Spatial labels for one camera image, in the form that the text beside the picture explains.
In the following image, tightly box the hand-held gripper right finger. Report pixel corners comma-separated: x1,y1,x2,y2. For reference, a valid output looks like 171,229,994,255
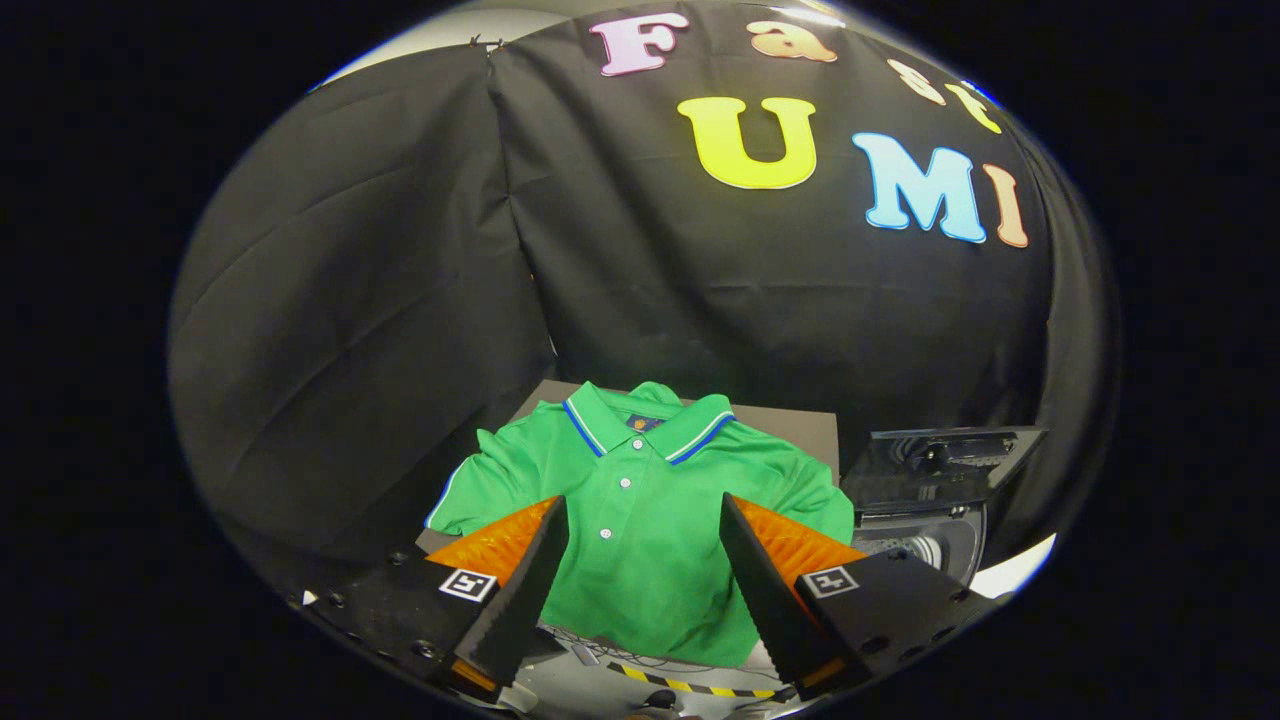
720,492,1001,701

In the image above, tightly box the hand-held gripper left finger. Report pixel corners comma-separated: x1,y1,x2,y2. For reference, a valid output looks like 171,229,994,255
300,495,571,701

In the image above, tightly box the green polo shirt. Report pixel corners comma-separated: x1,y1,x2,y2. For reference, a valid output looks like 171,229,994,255
425,380,856,669

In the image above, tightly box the yellow black floor tape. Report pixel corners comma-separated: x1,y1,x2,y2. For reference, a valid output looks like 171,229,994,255
605,660,791,701

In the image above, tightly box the grey cabinet with dark top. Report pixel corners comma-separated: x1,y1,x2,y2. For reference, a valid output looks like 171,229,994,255
415,378,841,561

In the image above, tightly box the white flat sheet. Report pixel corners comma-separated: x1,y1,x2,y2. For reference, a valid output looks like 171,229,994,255
970,533,1058,599

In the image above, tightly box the black backdrop cloth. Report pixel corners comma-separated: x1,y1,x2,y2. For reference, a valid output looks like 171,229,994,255
165,0,1121,601

